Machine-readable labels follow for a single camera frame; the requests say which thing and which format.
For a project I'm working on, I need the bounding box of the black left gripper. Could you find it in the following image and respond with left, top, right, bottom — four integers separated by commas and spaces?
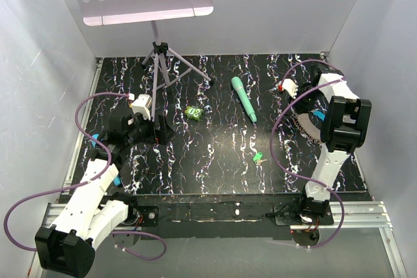
125, 110, 175, 146

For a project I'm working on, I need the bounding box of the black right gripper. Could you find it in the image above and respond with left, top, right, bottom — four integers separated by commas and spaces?
287, 86, 324, 115

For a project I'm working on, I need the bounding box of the green tagged key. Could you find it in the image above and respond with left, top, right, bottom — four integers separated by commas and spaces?
252, 152, 266, 166

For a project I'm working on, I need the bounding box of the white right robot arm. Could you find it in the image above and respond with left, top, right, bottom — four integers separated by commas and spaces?
295, 66, 372, 225

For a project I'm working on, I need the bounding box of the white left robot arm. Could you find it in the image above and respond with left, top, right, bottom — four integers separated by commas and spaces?
35, 113, 173, 277

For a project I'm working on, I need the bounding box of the green owl toy block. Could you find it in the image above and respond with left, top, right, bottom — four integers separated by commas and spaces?
184, 105, 203, 121

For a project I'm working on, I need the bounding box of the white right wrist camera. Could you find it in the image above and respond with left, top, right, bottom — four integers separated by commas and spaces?
278, 78, 298, 99

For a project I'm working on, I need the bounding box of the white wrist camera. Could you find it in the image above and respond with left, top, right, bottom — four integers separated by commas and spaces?
278, 78, 298, 99
128, 93, 152, 120

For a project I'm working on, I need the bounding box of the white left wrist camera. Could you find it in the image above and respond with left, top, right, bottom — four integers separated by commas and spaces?
128, 93, 152, 120

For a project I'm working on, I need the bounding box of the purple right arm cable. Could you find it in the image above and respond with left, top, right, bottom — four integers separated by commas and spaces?
269, 59, 345, 249

